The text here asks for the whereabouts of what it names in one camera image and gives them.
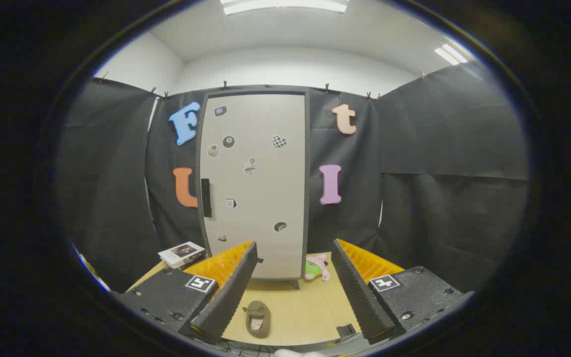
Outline black backdrop cloth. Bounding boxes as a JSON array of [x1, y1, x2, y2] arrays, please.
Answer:
[[57, 62, 529, 294]]

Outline grey shoe cabinet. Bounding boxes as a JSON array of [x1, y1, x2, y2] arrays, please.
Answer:
[[195, 87, 311, 290]]

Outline long ceiling light panel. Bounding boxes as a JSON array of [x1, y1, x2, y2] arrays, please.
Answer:
[[220, 0, 349, 15]]

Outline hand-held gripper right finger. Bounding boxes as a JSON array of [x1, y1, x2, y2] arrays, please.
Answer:
[[334, 238, 475, 345]]

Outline small ceiling light panel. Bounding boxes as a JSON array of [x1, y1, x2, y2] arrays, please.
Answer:
[[434, 44, 468, 66]]

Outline brown fuzzy shoe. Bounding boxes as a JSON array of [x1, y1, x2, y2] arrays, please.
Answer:
[[242, 300, 272, 339]]

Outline white rounded object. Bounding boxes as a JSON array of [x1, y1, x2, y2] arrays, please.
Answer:
[[275, 349, 327, 357]]

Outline pink green plush toy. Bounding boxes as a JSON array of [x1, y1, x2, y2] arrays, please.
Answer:
[[304, 254, 331, 282]]

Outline tangle of black cables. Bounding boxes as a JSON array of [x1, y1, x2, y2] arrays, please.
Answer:
[[215, 340, 286, 357]]

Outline black door handle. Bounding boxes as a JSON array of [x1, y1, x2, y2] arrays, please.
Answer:
[[201, 178, 213, 218]]

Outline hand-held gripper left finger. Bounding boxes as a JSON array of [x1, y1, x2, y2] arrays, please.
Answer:
[[117, 241, 259, 345]]

